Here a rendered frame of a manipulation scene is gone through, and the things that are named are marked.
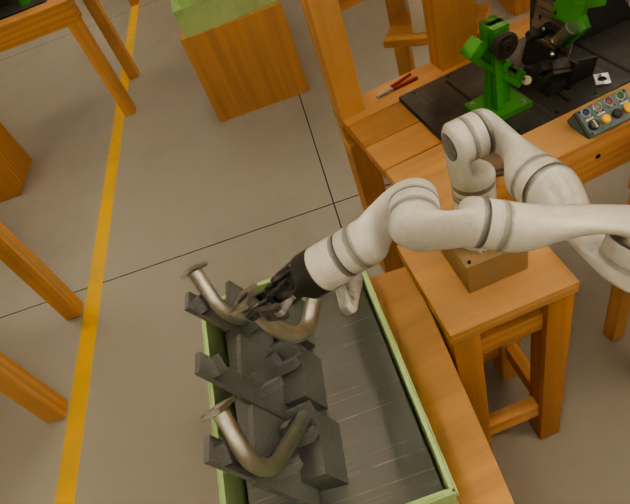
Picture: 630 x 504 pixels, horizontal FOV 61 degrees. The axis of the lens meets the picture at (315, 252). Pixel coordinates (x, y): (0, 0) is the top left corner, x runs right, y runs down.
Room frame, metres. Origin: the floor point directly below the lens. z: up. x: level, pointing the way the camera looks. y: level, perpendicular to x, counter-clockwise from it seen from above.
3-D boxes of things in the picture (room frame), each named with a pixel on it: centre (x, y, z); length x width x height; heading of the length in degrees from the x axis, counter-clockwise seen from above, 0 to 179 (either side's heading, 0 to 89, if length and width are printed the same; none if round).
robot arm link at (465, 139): (0.81, -0.37, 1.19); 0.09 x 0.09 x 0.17; 3
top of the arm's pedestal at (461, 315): (0.80, -0.37, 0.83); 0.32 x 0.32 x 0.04; 0
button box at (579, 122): (1.04, -0.85, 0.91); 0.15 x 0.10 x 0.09; 94
